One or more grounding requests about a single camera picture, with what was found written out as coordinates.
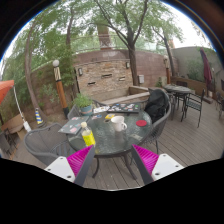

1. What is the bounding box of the black jacket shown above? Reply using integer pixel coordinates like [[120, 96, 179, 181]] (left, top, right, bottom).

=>
[[143, 88, 170, 124]]

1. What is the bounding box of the large dark-trunked tree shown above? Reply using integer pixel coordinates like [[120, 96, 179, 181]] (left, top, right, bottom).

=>
[[93, 0, 184, 87]]

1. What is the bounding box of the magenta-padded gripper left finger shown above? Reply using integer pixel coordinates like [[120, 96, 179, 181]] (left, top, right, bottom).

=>
[[44, 145, 97, 187]]

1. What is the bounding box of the wooden lamp post, globe light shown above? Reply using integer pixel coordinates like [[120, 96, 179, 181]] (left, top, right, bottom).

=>
[[162, 54, 172, 85], [52, 59, 70, 118]]

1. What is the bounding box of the dark round patio table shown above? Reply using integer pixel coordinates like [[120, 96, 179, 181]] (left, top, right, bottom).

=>
[[163, 83, 193, 123]]

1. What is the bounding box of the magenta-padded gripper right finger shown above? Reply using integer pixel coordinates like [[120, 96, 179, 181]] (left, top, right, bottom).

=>
[[130, 143, 185, 186]]

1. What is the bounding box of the black metal patio chair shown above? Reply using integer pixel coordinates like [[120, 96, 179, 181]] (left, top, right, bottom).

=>
[[181, 88, 206, 128]]

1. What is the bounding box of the white sticker sheet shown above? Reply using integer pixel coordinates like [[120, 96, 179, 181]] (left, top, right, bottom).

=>
[[93, 105, 111, 114]]

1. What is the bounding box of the clear bottle with yellow label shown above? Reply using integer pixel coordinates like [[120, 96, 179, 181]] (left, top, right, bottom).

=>
[[80, 121, 97, 148]]

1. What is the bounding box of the orange canopy tent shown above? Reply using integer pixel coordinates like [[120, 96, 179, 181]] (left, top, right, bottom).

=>
[[0, 79, 32, 133]]

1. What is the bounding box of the grey laptop with stickers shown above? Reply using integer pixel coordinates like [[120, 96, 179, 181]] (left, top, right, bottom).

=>
[[58, 115, 90, 135]]

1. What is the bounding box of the black laptop with stickers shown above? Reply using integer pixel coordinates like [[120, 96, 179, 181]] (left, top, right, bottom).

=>
[[107, 102, 142, 114]]

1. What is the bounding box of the blue yellow striped cone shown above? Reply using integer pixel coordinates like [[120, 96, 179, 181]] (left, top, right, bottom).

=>
[[34, 107, 44, 125]]

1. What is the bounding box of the green plant in blue pot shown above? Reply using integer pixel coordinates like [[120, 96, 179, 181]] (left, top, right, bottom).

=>
[[73, 93, 94, 116]]

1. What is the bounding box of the closed maroon patio umbrella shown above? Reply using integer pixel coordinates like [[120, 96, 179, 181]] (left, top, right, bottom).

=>
[[199, 47, 214, 98]]

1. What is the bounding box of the grey wicker chair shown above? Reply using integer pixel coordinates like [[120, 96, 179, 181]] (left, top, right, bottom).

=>
[[139, 88, 173, 154], [67, 105, 83, 120], [23, 122, 76, 167]]

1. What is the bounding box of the flat round red coaster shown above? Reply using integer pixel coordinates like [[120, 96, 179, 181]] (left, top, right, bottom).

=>
[[135, 119, 148, 128]]

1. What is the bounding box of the leaning thin-trunked tree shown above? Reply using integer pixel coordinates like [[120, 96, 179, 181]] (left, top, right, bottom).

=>
[[6, 6, 98, 126]]

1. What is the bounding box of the white ceramic mug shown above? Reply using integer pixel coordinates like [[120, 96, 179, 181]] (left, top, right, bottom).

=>
[[110, 115, 128, 133]]

